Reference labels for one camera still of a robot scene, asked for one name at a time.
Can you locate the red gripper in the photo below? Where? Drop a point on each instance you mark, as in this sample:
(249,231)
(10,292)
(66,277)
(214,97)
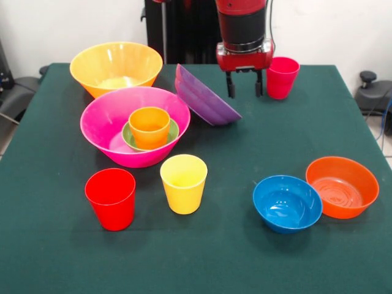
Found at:
(243,60)

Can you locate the purple bowl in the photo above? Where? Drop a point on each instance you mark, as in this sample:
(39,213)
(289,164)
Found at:
(202,101)

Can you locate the stack of green bowls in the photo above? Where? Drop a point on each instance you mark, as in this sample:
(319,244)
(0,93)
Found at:
(174,131)

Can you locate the orange cup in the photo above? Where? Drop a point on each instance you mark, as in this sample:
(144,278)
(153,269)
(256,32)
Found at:
(150,133)
(151,145)

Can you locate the crimson cup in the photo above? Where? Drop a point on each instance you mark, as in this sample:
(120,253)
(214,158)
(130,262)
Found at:
(281,82)

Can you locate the yellow cup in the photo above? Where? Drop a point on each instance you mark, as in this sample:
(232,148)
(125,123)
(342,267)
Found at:
(183,199)

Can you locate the black machine base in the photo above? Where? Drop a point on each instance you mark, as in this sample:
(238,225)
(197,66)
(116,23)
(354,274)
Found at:
(18,92)
(373,98)

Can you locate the blue bowl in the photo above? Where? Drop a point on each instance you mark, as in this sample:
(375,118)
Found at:
(288,225)

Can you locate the large orange bowl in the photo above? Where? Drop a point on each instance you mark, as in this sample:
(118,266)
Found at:
(92,70)

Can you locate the large pink bowl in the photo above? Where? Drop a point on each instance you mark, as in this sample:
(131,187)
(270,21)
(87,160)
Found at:
(95,128)

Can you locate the orange-red bowl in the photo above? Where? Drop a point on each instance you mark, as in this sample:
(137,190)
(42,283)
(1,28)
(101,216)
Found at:
(343,211)

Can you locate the dark green table cloth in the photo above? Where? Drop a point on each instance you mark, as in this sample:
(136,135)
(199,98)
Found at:
(196,260)

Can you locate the red cup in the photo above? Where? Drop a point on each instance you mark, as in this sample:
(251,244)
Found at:
(113,214)

